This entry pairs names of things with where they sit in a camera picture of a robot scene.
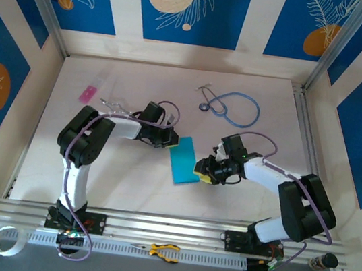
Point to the pink spray bottle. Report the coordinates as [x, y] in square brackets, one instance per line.
[87, 94]

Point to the clear tape roll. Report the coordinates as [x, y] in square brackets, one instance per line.
[21, 241]

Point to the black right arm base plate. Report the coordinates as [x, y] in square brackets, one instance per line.
[236, 242]

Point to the small dark capped bottle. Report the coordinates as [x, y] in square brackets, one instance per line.
[327, 260]

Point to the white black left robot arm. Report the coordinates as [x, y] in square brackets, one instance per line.
[124, 130]

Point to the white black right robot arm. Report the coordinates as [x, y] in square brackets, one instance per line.
[263, 175]

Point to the yellow black pliers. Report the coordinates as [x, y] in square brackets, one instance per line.
[155, 250]

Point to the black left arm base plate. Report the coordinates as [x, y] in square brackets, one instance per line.
[96, 223]

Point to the blue stethoscope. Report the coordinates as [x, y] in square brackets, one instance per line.
[203, 106]

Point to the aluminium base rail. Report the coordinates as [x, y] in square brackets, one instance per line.
[170, 231]

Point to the aluminium frame post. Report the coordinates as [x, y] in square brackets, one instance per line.
[337, 46]
[43, 6]

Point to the teal cloth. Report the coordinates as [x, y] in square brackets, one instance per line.
[182, 163]

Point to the aluminium side rail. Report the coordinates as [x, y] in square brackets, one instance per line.
[302, 109]

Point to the metal forceps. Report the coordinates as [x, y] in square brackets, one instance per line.
[115, 108]

